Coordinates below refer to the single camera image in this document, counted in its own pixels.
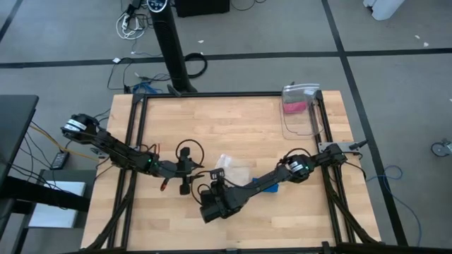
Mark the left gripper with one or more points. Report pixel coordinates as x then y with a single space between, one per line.
174 169

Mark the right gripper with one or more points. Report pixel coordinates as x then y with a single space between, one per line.
220 202

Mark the clear zip bag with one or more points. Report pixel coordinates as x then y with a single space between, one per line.
233 169

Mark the blue elastic bandage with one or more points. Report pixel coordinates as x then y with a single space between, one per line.
270 188

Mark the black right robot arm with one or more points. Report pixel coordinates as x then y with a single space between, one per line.
282 173

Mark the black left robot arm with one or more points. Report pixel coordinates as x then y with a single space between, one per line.
113 148

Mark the zip bag with pink bandage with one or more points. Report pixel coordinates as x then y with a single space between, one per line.
295 106

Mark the silver mounting plate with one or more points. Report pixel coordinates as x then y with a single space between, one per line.
349 147
98 152

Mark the clear plastic bin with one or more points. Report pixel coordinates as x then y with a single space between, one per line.
300 123

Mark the black tower fan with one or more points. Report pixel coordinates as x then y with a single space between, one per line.
171 46

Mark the black power adapter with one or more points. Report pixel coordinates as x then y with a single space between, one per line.
60 160

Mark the white shelf board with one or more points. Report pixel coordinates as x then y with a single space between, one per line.
56 208

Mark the black box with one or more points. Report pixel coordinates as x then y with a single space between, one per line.
201 7

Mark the black desk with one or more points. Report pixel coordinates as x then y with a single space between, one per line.
16 127

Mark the grey caster wheel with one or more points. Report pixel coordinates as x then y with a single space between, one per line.
440 148

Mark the white plastic object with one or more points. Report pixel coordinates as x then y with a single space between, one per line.
385 8

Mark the black aluminium table frame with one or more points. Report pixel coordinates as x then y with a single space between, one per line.
212 94

